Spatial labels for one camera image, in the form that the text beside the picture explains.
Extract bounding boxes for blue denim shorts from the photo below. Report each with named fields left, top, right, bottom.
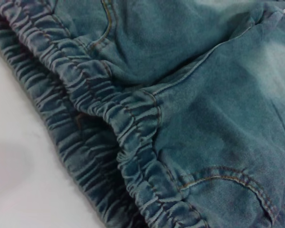
left=0, top=0, right=285, bottom=228

